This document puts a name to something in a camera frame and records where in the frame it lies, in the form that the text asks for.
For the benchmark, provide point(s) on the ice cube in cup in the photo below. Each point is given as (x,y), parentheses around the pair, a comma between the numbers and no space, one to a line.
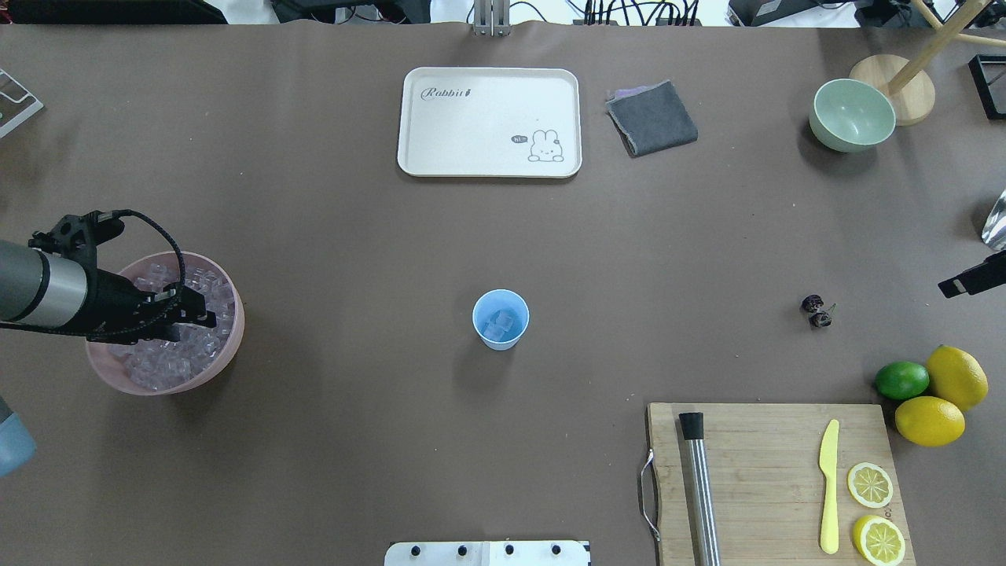
(501,326)

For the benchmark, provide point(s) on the dark cherry pair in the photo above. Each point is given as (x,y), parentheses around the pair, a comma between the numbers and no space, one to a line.
(818,313)

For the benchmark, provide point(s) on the grey folded cloth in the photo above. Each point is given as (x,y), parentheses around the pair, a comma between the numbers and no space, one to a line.
(651,118)

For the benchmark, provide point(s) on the wooden cup tree stand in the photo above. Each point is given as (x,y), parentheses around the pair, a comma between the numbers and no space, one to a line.
(905,83)

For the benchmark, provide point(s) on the white wire cup rack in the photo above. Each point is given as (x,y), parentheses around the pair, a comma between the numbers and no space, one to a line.
(18,104)

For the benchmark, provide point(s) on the yellow lemon near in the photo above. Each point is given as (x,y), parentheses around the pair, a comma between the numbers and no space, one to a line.
(929,421)

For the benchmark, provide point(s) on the blue plastic cup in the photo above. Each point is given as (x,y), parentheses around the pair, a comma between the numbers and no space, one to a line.
(496,300)

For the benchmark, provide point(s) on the green lime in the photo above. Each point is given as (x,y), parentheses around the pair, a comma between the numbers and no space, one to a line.
(902,380)

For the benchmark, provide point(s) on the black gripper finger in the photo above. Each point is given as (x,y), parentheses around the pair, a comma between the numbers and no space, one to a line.
(980,278)

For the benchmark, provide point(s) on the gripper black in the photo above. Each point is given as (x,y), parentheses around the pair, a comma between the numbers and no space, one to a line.
(110,298)

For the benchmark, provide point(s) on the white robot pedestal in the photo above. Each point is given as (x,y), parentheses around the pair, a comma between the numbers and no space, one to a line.
(501,552)

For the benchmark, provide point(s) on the yellow plastic knife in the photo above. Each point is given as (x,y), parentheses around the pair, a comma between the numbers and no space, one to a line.
(827,463)

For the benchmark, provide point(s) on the yellow lemon far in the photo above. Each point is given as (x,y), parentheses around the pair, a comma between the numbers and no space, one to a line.
(957,377)

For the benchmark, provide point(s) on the black handled knife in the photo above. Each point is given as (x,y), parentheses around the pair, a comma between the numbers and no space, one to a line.
(701,497)

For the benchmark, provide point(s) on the metal ice scoop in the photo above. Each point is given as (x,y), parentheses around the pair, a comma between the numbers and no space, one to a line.
(993,230)

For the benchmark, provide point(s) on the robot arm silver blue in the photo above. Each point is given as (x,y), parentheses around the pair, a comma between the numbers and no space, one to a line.
(45,290)

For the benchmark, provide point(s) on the wooden cutting board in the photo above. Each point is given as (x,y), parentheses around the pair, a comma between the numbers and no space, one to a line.
(766,485)

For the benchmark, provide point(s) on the lemon slice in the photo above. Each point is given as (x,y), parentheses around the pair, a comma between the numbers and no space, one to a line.
(879,541)
(870,485)

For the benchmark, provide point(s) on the mint green bowl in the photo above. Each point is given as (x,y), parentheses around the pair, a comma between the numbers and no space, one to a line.
(850,116)

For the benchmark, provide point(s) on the cream rabbit tray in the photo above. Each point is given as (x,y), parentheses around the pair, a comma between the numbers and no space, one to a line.
(490,122)

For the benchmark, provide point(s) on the yellow lemon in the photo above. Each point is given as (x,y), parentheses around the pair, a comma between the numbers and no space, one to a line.
(957,377)
(929,421)

